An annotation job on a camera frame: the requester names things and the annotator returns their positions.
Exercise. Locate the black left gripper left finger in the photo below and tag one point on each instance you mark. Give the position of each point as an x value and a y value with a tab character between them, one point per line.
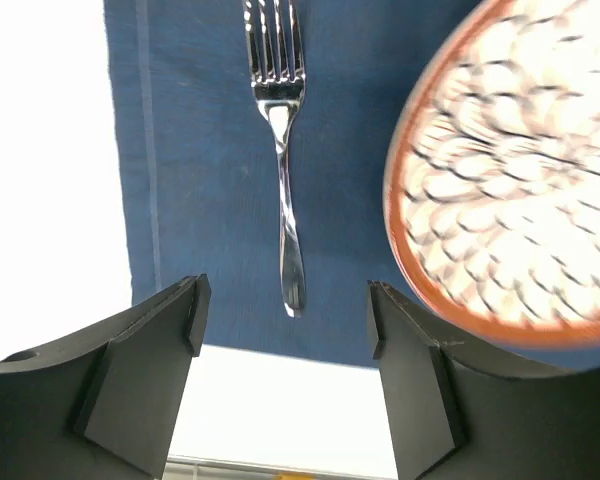
102	402

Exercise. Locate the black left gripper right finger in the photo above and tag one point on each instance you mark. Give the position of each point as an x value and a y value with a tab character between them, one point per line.
460	407

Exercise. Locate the orange rimmed patterned plate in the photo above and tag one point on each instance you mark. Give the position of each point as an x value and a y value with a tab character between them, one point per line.
492	181

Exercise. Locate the blue whale placemat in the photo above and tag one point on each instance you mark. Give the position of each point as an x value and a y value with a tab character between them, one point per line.
199	174

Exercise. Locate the silver fork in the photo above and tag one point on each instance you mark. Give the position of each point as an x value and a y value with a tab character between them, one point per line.
278	83

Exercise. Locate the aluminium front rail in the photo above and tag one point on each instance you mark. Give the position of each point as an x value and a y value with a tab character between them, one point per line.
182	467

